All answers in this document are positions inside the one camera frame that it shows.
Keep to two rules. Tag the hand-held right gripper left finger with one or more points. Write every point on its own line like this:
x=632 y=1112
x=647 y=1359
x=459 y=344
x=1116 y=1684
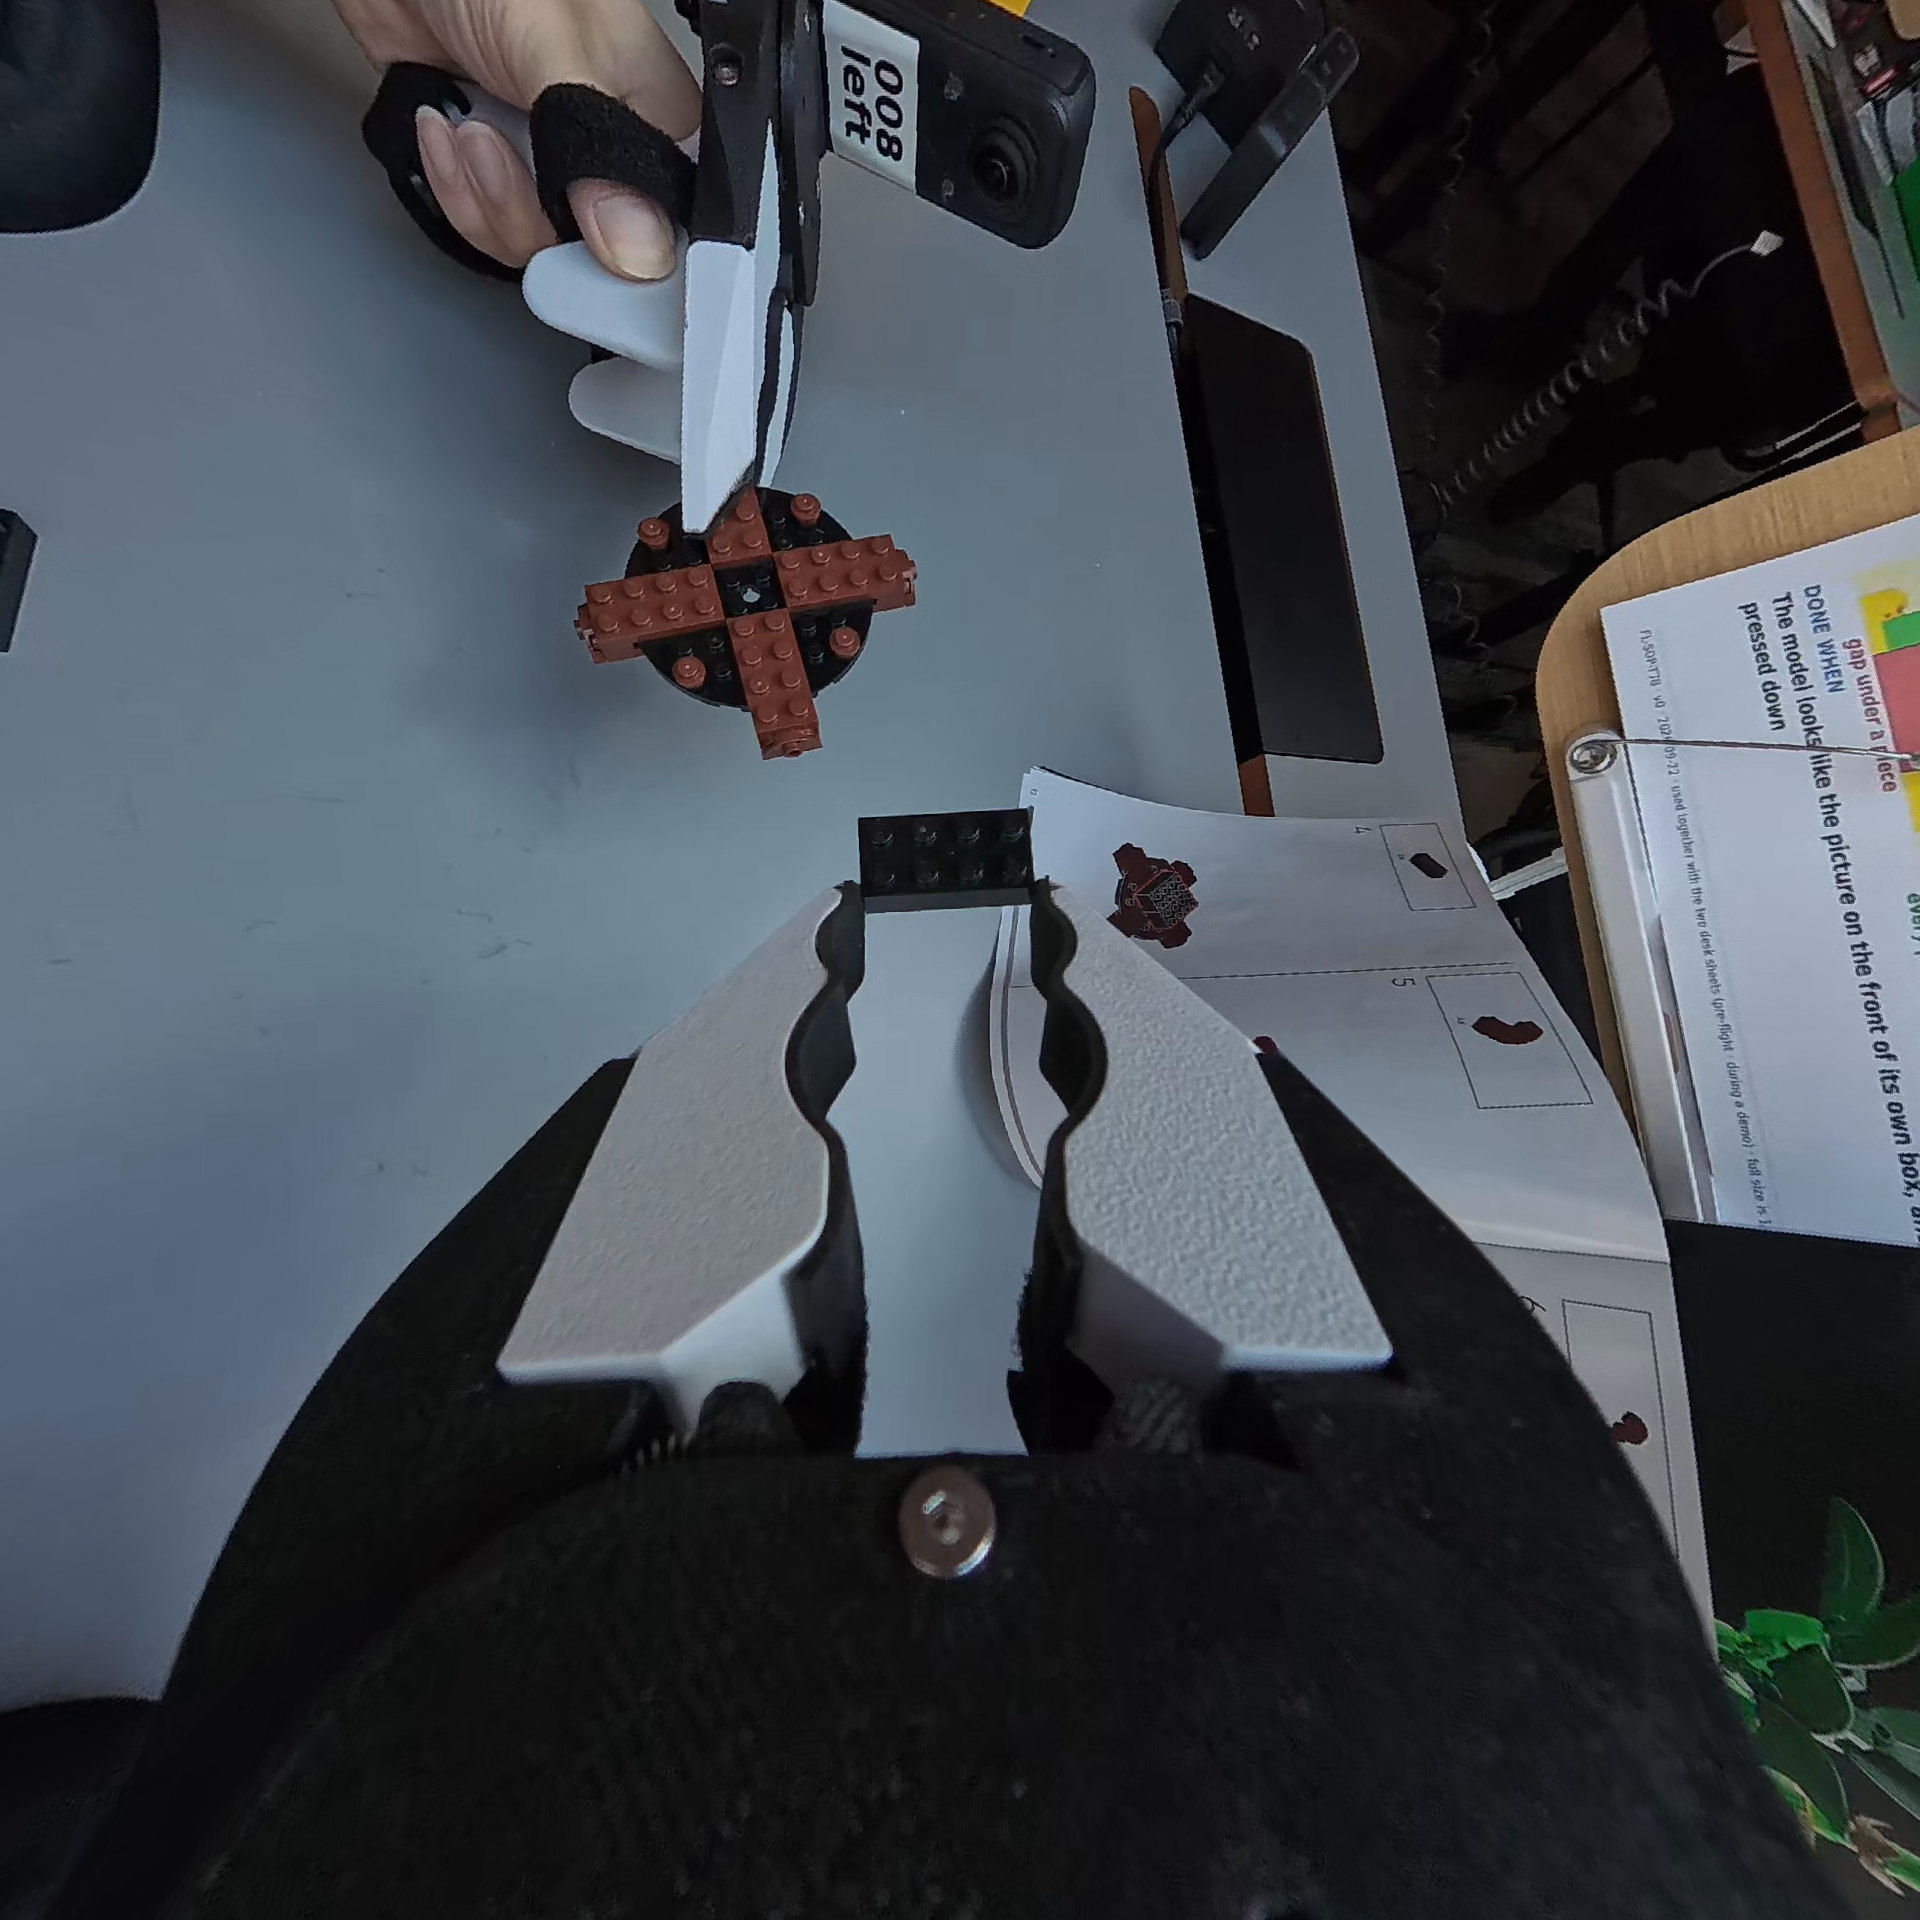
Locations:
x=675 y=1172

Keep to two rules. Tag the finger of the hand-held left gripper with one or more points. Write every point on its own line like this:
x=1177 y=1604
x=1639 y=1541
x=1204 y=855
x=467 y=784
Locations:
x=728 y=375
x=787 y=375

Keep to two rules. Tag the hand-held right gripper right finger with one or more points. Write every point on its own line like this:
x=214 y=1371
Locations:
x=1214 y=1184

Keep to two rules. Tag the brown and black brick model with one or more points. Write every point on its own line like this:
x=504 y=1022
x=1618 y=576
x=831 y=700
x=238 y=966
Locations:
x=751 y=599

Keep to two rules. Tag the black toy brick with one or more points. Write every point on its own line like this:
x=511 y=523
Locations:
x=945 y=855
x=11 y=579

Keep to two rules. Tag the wooden edged background desk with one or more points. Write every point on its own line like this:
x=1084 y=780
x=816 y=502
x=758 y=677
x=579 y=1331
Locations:
x=1799 y=182

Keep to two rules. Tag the person's left hand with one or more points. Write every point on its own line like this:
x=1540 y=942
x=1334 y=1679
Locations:
x=495 y=31

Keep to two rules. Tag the brick instruction booklet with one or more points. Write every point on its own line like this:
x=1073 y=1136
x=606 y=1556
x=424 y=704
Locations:
x=1350 y=1051

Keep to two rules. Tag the black clamp device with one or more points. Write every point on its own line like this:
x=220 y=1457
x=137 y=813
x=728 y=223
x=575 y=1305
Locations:
x=1260 y=119

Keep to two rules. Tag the clear plastic sheet sleeve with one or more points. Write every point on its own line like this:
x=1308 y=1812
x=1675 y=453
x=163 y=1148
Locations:
x=1628 y=975

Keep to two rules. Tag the black flat panel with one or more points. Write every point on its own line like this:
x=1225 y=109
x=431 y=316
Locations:
x=1290 y=524

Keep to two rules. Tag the dark box with green leaves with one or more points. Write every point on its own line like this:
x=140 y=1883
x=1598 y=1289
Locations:
x=1799 y=1424

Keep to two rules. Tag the white printed sheet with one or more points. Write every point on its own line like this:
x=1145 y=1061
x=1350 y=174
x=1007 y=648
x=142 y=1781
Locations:
x=1799 y=902

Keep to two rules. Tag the black textured armrest pad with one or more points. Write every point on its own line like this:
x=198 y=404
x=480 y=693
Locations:
x=67 y=105

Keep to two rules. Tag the round wooden table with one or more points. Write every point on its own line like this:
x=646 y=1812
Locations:
x=1651 y=540

